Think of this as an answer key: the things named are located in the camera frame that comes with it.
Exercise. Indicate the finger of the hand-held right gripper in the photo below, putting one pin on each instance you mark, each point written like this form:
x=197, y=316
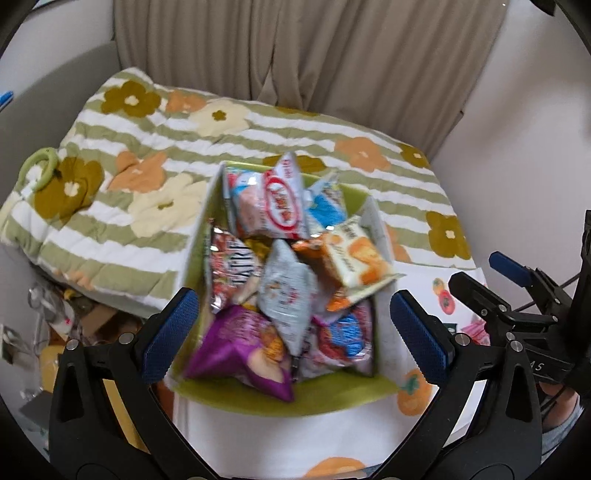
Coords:
x=480, y=295
x=510, y=270

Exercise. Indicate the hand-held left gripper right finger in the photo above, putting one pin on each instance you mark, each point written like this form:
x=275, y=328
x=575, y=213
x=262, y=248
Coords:
x=420, y=342

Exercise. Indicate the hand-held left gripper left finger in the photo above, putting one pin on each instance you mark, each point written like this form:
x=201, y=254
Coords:
x=171, y=337

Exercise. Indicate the purple snack packet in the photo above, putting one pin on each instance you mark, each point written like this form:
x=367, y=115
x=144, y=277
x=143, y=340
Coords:
x=240, y=348

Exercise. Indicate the red blue snack packet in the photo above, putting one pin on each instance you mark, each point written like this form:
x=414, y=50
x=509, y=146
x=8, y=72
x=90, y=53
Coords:
x=346, y=338

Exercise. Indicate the brown snack packet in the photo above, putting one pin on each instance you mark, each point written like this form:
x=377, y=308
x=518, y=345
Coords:
x=231, y=267

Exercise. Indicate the orange cream snack packet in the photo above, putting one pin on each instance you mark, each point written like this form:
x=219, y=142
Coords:
x=355, y=264

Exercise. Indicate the green cardboard box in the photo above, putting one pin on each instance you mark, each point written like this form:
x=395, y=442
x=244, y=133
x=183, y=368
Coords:
x=323, y=398

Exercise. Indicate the silver white snack packet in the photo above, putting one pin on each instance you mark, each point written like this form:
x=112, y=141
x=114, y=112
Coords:
x=286, y=286

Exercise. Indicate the white pink snack packet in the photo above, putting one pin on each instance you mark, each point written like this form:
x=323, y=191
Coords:
x=282, y=203

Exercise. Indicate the person's right forearm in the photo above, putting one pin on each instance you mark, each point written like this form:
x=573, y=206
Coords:
x=561, y=431

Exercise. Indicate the person's right hand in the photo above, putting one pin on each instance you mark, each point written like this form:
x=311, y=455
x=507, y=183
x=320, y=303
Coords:
x=561, y=404

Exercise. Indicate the brown cardboard piece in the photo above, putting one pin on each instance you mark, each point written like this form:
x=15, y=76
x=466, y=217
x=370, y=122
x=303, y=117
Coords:
x=94, y=319

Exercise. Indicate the yellow box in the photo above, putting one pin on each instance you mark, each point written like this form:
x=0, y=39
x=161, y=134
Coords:
x=50, y=364

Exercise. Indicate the white fruit-print cloth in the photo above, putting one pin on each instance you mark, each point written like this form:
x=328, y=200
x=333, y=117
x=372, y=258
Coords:
x=323, y=438

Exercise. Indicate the floral striped blanket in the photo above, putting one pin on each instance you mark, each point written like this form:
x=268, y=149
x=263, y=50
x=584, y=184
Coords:
x=138, y=138

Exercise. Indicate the beige curtain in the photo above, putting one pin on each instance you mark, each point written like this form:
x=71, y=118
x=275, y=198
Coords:
x=323, y=55

